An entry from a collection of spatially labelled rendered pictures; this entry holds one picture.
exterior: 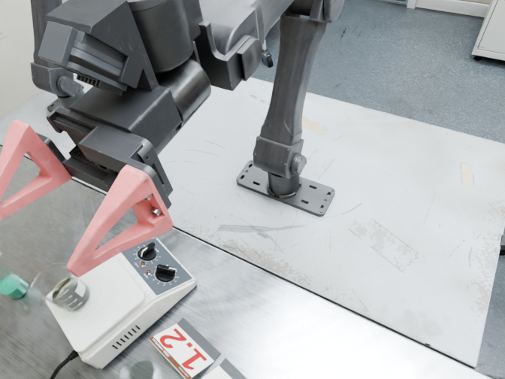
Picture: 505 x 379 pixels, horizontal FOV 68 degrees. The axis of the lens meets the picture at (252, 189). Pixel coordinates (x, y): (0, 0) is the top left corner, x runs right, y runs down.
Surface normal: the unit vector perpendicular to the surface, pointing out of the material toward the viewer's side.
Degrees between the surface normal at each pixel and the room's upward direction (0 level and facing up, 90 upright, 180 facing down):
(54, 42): 37
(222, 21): 1
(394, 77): 0
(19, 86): 90
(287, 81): 60
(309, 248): 0
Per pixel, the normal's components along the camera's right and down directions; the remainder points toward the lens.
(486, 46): -0.48, 0.73
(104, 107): -0.11, -0.59
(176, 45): 0.73, 0.50
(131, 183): -0.28, -0.29
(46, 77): -0.47, 0.33
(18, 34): 0.87, 0.33
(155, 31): 0.29, 0.75
